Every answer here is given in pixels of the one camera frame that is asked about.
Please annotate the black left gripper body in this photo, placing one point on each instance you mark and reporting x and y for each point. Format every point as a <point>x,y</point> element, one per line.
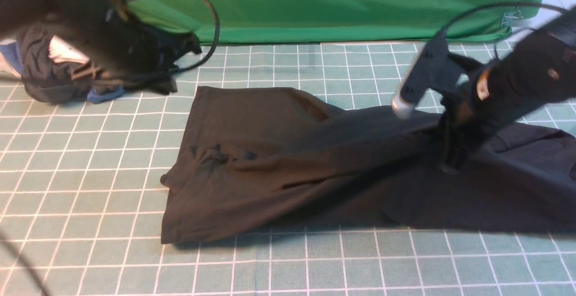
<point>137,57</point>

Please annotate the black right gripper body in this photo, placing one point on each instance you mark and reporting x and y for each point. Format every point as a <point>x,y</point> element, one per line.
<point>473,115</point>

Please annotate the dark gray long-sleeve top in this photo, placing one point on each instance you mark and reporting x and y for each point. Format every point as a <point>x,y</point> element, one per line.
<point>280,158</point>

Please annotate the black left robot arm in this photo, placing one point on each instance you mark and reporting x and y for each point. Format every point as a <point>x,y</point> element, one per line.
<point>72,20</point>

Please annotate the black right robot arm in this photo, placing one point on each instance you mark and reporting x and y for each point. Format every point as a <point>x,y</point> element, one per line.
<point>539,70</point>

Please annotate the white crumpled garment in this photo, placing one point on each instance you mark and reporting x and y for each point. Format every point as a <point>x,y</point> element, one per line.
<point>62,52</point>

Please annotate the dark gray crumpled garment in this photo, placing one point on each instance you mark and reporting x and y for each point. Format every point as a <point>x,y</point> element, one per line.
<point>35,40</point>

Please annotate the metal binder clip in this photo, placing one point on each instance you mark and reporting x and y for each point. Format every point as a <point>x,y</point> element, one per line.
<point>513,19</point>

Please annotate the green backdrop cloth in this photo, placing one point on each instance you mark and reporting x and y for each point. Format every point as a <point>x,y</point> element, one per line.
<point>252,22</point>

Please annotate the teal grid table mat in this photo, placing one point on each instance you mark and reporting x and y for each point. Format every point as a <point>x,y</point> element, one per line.
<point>81,197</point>

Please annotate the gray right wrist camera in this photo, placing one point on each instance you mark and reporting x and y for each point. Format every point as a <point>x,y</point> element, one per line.
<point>437,69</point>

